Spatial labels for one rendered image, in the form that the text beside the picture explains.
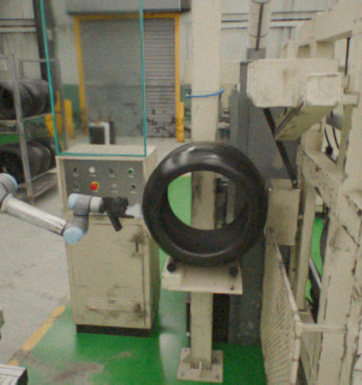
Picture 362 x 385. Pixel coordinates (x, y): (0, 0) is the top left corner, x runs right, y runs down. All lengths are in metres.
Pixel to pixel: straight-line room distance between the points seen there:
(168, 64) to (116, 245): 8.65
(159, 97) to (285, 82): 9.65
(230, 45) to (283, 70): 9.32
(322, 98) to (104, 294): 1.96
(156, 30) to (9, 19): 4.11
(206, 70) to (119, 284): 1.47
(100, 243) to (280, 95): 1.61
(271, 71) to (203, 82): 0.67
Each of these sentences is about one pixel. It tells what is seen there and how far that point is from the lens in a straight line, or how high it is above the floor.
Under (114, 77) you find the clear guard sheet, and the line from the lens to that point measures 2.32.
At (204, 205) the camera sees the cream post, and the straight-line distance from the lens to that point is 2.05.
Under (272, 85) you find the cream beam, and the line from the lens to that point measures 1.33.
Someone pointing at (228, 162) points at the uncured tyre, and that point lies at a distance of 1.62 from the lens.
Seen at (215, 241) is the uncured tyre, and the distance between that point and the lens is 2.00.
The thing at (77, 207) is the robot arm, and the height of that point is 1.15.
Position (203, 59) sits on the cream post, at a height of 1.80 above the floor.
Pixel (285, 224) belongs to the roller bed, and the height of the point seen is 1.02.
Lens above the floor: 1.75
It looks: 18 degrees down
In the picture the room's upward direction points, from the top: straight up
